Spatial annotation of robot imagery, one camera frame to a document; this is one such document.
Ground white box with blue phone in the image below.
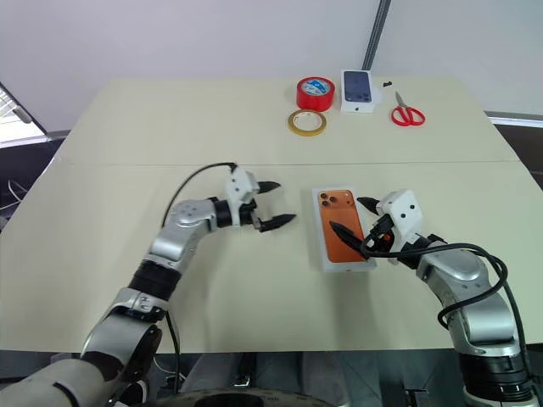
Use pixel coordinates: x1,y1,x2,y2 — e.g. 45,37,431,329
339,69,378,114

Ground dark window frame bar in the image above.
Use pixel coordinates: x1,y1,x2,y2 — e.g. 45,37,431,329
0,82,48,135

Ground yellow tape roll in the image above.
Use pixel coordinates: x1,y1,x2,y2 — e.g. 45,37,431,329
286,109,328,138

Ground grey leg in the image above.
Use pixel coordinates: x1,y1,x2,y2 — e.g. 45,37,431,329
303,352,355,395
180,352,255,393

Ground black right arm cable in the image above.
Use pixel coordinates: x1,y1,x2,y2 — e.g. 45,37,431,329
360,231,534,407

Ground white cable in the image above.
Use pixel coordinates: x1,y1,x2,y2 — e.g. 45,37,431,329
7,180,26,204

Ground grey wall cable trunking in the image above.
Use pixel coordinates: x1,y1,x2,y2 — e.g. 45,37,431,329
361,0,392,71

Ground black shoe with white sole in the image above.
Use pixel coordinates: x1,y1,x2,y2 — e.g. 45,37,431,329
125,378,150,406

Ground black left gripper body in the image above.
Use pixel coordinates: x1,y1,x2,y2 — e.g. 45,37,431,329
239,195,266,232

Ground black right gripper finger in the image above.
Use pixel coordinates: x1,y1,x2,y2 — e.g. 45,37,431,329
329,220,368,259
356,196,381,215

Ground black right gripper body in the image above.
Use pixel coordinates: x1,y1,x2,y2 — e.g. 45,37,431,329
360,214,398,259

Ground red-handled scissors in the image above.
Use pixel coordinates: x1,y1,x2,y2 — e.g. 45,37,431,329
390,91,427,128

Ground red tape roll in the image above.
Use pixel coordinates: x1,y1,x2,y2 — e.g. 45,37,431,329
295,76,336,113

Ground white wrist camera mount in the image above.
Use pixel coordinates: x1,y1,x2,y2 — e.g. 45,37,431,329
376,189,423,266
224,167,260,226

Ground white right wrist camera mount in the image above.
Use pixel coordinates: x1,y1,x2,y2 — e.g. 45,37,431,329
376,189,423,266

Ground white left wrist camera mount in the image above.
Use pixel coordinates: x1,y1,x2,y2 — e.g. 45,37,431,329
224,167,260,226

